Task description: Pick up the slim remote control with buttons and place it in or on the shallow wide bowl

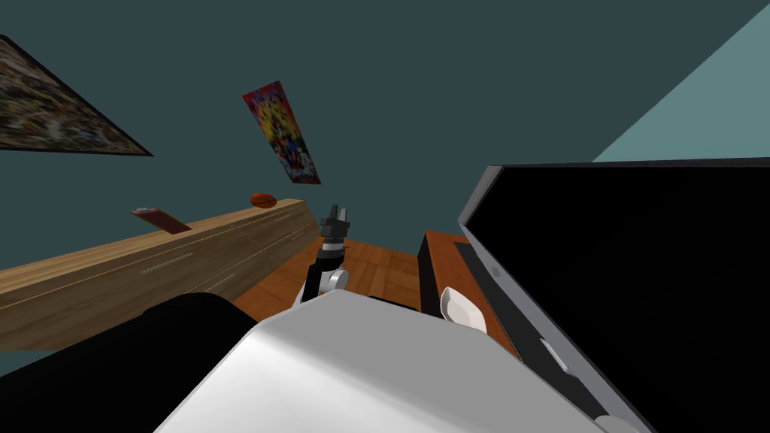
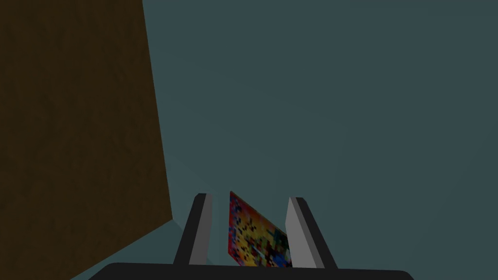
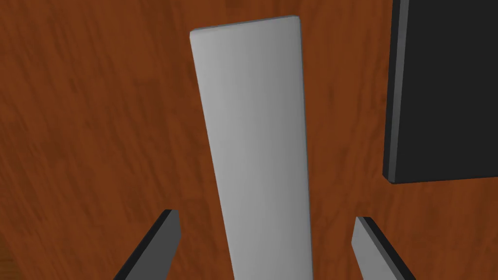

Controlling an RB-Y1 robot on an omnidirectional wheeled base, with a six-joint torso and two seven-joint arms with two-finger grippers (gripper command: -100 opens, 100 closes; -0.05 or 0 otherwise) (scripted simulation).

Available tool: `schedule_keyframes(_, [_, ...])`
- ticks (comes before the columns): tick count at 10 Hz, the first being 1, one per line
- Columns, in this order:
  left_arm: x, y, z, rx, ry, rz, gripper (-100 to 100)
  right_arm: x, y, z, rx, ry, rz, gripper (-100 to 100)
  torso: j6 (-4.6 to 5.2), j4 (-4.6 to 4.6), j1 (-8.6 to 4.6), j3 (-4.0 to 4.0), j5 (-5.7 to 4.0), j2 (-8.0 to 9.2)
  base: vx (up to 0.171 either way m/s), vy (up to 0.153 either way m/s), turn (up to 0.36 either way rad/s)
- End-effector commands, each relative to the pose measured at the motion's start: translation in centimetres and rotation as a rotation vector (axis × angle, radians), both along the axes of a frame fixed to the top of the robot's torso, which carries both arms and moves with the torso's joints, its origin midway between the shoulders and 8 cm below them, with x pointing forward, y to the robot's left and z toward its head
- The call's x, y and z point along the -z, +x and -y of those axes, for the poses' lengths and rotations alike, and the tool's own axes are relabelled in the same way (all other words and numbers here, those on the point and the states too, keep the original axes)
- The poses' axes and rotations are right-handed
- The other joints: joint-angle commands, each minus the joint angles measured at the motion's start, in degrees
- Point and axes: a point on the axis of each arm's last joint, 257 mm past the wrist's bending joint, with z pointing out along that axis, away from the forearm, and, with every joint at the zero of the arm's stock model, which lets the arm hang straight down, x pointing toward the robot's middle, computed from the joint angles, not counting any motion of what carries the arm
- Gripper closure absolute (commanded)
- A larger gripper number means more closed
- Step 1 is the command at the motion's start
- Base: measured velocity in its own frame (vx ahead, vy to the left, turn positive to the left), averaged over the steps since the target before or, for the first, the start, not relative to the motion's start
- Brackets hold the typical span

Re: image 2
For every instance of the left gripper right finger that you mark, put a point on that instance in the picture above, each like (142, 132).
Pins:
(305, 241)

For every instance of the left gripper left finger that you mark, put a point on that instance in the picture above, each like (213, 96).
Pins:
(196, 237)

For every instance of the colourful picture on wall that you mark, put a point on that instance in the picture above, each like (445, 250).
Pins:
(255, 237)

